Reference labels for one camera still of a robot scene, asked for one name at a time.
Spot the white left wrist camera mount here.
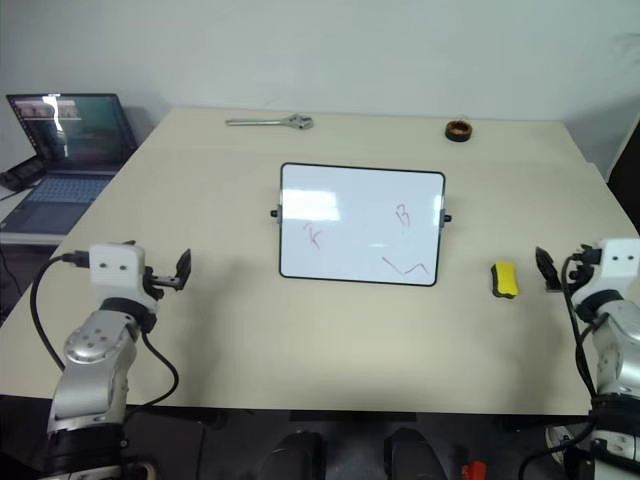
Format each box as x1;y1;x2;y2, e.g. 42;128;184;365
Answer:
88;242;157;307

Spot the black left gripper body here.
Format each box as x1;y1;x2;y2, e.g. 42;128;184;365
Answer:
142;265;180;304

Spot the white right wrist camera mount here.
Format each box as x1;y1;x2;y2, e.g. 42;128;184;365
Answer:
596;238;640;292

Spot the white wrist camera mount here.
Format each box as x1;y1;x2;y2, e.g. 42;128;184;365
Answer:
88;242;157;307
596;238;640;292

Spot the open dark laptop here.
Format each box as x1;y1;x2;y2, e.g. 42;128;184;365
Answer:
0;92;139;236

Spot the thin black desk cable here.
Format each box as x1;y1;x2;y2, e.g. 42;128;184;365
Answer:
0;244;22;304

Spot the small black-framed whiteboard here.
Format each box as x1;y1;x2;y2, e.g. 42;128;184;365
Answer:
269;161;454;289

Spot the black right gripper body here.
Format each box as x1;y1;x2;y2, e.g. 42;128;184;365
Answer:
563;242;602;285

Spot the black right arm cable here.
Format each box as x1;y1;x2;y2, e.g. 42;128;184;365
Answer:
516;253;601;480

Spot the black device beside laptop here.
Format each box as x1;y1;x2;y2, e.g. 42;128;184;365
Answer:
0;156;47;192

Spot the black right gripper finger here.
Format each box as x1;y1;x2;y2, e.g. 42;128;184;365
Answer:
535;245;562;293

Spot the dark rounded shape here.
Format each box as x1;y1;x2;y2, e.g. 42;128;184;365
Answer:
382;427;447;480

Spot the brown round ring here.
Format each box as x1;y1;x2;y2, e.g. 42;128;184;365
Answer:
444;120;474;143

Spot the silver adjustable wrench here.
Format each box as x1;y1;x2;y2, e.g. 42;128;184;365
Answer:
224;113;314;132

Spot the yellow and black eraser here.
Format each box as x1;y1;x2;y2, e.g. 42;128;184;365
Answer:
489;259;524;300

